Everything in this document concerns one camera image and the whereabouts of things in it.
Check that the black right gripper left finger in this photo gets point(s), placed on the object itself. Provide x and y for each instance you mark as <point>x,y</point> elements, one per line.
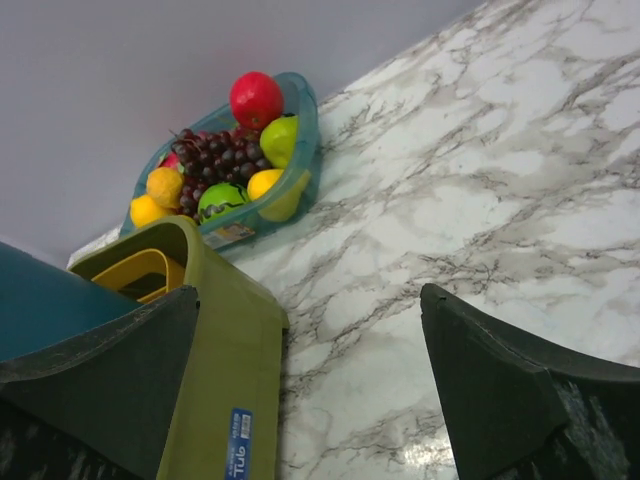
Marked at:
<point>99,405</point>

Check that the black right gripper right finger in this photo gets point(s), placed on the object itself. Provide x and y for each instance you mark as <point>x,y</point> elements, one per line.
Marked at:
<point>517,406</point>

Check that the teal plastic bucket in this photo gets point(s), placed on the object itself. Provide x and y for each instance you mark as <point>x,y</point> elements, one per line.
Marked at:
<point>42,305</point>

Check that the olive green plastic tub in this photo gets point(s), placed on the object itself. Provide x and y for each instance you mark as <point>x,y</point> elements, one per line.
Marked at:
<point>225,421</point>

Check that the yellow plastic bin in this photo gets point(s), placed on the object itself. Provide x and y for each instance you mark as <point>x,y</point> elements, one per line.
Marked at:
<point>144,276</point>

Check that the yellow lemon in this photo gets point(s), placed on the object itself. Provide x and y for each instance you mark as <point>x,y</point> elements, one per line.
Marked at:
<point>144,210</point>

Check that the orange fruit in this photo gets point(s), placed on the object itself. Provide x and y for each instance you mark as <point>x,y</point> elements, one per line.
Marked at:
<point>164,185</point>

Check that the green ball with black stripe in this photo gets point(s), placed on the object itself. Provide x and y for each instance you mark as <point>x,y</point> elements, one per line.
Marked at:
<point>221,199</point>

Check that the pink dragon fruit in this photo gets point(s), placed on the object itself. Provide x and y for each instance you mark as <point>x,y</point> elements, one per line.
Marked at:
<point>170,160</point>

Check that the dark purple grape bunch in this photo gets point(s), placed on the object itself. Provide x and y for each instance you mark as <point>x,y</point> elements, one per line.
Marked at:
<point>210,158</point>

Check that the yellow mango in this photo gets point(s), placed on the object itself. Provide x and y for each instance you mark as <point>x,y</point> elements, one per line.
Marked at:
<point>282,202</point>

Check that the clear teal fruit basket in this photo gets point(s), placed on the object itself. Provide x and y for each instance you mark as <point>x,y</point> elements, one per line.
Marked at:
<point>244,223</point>

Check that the green pear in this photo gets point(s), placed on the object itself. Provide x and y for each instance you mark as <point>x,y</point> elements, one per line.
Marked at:
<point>278,141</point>

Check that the red apple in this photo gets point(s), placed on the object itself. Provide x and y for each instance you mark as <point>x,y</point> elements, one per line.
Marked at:
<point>256,100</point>

